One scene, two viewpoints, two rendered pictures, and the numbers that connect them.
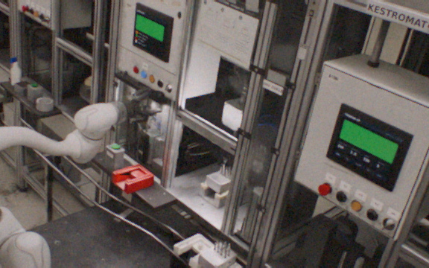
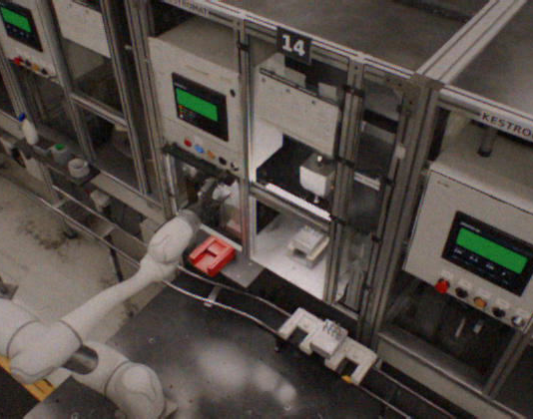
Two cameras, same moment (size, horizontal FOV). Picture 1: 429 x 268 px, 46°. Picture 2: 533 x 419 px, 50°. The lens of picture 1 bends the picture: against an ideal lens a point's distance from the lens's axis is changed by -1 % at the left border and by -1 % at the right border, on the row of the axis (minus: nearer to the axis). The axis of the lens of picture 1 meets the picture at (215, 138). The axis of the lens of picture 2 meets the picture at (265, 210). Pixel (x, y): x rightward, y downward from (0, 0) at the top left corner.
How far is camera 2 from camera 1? 76 cm
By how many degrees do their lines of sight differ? 19
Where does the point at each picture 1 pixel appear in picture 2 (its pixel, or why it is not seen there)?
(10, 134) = (95, 313)
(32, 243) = (140, 381)
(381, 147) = (507, 257)
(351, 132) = (469, 239)
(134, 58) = (182, 130)
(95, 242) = (191, 328)
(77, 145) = (158, 271)
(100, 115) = (176, 241)
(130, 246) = (228, 323)
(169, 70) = (231, 149)
